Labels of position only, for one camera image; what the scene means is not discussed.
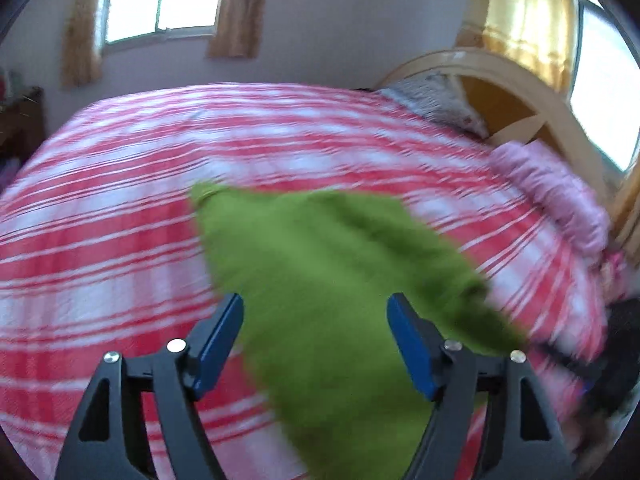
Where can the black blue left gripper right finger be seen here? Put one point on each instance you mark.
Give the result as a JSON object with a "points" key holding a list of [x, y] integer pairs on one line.
{"points": [[521, 437]]}

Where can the brown wooden desk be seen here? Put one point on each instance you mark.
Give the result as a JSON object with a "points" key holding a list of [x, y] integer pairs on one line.
{"points": [[22, 125]]}

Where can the beige right curtain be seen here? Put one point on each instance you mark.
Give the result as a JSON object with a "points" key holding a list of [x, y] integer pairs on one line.
{"points": [[238, 29]]}

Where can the pink quilt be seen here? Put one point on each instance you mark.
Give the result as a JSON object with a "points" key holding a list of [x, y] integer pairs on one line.
{"points": [[548, 181]]}

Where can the cream wooden headboard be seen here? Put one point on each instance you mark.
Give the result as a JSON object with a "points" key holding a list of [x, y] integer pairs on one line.
{"points": [[514, 104]]}

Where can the yellow curtain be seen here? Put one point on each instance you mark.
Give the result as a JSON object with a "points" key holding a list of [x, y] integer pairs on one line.
{"points": [[539, 35]]}

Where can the striped grey pillow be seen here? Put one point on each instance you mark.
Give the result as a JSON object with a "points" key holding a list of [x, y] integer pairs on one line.
{"points": [[434, 97]]}

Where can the green striped knit sweater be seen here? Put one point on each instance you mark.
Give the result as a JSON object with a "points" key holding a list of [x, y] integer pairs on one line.
{"points": [[315, 270]]}

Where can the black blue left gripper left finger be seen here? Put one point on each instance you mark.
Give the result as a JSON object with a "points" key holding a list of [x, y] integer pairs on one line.
{"points": [[109, 437]]}

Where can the beige curtain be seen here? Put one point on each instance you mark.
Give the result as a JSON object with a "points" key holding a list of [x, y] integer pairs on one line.
{"points": [[238, 29], [83, 41]]}

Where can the red white plaid bedsheet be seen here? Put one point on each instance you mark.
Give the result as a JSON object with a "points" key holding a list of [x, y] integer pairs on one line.
{"points": [[99, 250]]}

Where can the side window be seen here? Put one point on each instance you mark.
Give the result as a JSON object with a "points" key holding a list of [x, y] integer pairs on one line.
{"points": [[605, 92]]}

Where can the beige left curtain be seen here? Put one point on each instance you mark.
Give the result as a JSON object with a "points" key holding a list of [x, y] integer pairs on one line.
{"points": [[83, 41]]}

